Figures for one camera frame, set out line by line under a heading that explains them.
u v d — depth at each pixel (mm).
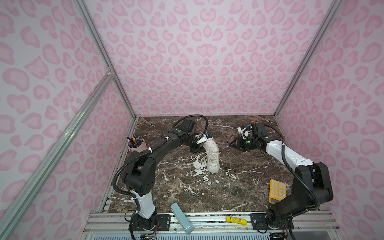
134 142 905
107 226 737
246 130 801
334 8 694
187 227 685
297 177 433
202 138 750
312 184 440
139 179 473
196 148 778
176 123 715
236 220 722
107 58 861
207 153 954
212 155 902
